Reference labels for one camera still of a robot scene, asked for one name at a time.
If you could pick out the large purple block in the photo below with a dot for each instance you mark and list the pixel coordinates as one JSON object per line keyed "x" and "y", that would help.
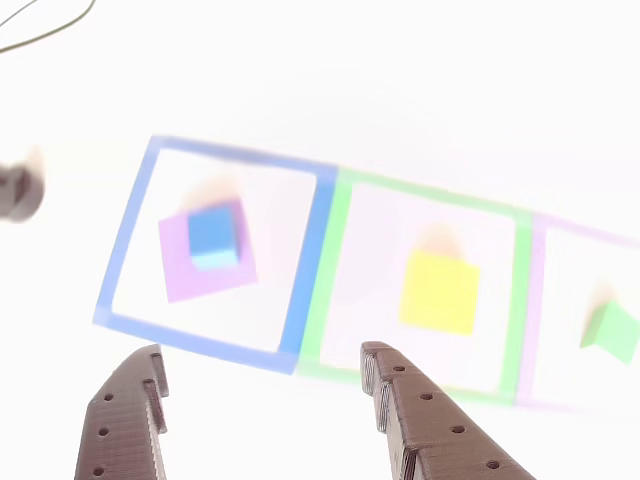
{"x": 175, "y": 270}

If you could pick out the green block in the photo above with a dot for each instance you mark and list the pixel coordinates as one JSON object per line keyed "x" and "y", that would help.
{"x": 617, "y": 330}

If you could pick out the small blue block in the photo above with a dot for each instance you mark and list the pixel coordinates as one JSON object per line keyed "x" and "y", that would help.
{"x": 210, "y": 235}

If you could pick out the orange block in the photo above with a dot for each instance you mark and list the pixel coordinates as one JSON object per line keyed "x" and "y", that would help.
{"x": 440, "y": 295}

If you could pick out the black tripod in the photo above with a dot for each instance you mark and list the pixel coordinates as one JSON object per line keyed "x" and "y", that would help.
{"x": 20, "y": 190}

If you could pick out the purple square frame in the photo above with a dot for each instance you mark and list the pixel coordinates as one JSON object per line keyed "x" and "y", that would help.
{"x": 530, "y": 310}

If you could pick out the green square frame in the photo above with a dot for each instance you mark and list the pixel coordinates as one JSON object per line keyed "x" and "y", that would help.
{"x": 325, "y": 280}

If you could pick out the blue square frame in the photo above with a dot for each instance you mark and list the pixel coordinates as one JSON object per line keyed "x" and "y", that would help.
{"x": 305, "y": 260}

